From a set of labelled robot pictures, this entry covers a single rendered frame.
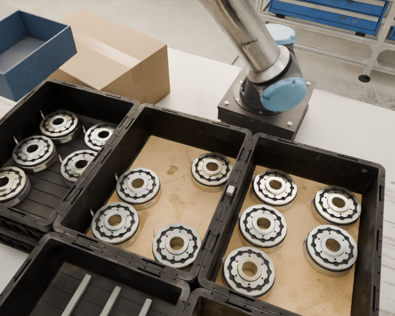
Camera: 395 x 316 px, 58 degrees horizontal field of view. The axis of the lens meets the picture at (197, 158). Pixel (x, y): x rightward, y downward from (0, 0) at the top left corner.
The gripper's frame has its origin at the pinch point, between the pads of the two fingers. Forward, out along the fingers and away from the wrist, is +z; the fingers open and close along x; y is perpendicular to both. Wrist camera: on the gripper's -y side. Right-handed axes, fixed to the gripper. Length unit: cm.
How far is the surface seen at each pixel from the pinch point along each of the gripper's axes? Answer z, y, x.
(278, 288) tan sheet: 39, 10, 71
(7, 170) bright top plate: 26.8, 15.1, 4.1
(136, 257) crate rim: 26, 21, 48
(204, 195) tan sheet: 36, -3, 48
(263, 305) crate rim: 29, 18, 71
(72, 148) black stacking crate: 30.7, 0.1, 9.7
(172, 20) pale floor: 101, -203, -96
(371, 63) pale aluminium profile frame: 109, -195, 66
